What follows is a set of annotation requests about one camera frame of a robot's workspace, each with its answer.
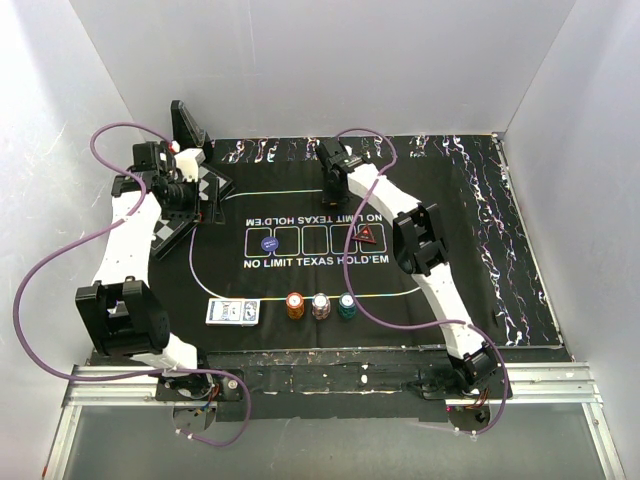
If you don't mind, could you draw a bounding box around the blue small blind button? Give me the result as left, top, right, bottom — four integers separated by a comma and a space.
260, 236, 279, 253

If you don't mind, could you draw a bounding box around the black white chess board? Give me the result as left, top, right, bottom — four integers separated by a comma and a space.
151, 163, 234, 260

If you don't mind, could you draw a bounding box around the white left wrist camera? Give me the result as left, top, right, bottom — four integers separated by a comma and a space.
175, 148, 206, 182

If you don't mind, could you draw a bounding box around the black poker table mat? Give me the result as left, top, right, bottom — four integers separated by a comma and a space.
149, 135, 561, 352

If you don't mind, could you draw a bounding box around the green poker chip stack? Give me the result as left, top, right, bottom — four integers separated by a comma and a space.
338, 292, 358, 320

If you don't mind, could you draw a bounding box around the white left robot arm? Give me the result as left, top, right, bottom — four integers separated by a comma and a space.
75, 185, 213, 400

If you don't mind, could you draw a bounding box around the aluminium rail frame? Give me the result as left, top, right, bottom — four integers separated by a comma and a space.
43, 358, 626, 479

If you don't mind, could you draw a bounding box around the black triangular card stand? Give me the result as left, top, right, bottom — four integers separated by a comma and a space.
170, 100, 214, 162

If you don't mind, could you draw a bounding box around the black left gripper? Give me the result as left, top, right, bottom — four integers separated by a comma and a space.
163, 175, 224, 224

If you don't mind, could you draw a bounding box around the blue playing card deck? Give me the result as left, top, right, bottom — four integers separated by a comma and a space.
205, 298, 261, 327

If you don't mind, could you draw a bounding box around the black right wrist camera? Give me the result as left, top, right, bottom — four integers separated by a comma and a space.
315, 138, 351, 165

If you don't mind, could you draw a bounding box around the orange poker chip stack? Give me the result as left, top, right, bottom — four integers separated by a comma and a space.
285, 292, 305, 320

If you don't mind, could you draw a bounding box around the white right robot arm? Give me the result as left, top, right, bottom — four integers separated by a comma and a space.
321, 154, 503, 398

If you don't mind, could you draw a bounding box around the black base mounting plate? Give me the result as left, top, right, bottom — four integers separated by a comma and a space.
154, 344, 506, 424

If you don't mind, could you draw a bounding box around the red black all-in marker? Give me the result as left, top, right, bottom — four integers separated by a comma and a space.
352, 224, 377, 245

